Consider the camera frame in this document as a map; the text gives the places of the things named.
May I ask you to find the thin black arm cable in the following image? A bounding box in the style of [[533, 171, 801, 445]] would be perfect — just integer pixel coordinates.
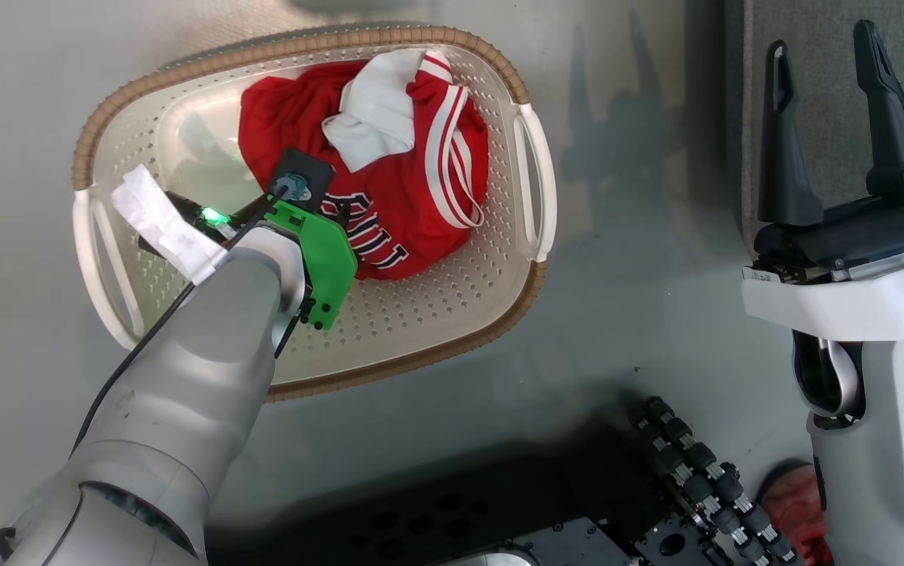
[[71, 185, 292, 457]]

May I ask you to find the red object beside base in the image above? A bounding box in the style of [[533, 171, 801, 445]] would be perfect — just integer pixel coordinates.
[[759, 462, 834, 566]]

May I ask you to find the grey fabric sofa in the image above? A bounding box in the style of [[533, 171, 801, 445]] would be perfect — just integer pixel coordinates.
[[723, 0, 904, 252]]

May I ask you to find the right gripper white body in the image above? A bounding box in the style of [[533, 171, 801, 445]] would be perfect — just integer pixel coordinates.
[[741, 182, 904, 344]]

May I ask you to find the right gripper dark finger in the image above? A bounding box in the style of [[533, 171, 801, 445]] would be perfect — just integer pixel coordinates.
[[853, 20, 904, 202], [757, 39, 825, 228]]

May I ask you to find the red and white jersey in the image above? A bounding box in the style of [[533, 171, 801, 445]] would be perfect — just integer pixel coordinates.
[[237, 49, 491, 282]]

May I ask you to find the beige perforated laundry basket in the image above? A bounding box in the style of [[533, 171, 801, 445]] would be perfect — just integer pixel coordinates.
[[71, 25, 559, 402]]

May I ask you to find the black roller mecanum wheel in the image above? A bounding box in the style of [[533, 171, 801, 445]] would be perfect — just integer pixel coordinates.
[[629, 395, 803, 566]]

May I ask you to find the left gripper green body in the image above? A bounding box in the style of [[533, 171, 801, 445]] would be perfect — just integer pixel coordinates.
[[161, 189, 359, 331]]

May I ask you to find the white paper tape label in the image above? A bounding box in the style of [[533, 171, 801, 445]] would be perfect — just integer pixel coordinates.
[[110, 164, 230, 285]]

